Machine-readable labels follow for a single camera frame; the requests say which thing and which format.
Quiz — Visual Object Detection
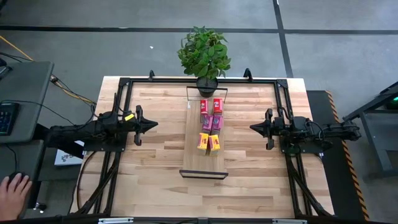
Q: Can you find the black keyboard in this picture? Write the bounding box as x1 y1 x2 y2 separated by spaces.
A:
0 102 20 136

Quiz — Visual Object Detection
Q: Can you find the black metal table frame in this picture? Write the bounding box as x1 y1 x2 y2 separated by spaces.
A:
70 67 335 220

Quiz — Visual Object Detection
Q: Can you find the black metal side table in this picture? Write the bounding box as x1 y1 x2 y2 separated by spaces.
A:
341 81 398 180

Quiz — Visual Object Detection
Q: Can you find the purple Raisin Bran cereal box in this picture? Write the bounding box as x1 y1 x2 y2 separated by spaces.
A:
211 114 224 135
201 114 214 134

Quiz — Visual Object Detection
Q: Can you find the green plant in black pot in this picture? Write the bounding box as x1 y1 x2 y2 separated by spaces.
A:
176 26 233 98

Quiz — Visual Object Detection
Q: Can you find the black computer mouse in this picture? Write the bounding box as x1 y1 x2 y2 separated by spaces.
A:
7 170 28 185

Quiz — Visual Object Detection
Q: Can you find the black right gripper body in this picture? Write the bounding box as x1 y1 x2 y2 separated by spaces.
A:
265 108 285 151

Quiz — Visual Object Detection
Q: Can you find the white printed box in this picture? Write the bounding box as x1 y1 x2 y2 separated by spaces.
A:
53 140 85 167

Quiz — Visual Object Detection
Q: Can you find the yellow Corn Pops cereal box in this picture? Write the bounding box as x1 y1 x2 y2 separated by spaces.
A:
197 133 210 156
207 134 221 157

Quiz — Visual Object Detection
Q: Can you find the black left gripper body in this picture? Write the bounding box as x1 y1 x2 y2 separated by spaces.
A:
123 105 144 146

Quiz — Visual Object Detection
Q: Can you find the yellow cable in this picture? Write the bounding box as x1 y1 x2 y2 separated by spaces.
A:
0 35 96 105

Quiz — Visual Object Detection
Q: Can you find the grey desk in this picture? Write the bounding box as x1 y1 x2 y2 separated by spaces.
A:
0 61 55 144

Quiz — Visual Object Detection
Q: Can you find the person's hand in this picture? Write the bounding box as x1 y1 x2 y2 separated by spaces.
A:
0 173 34 222

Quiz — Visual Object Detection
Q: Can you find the silver metal bracket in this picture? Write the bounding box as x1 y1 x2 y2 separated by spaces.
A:
98 217 135 224
272 218 308 224

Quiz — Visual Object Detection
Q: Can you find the black hazard-striped floor mat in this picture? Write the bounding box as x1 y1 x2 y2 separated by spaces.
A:
306 90 371 222

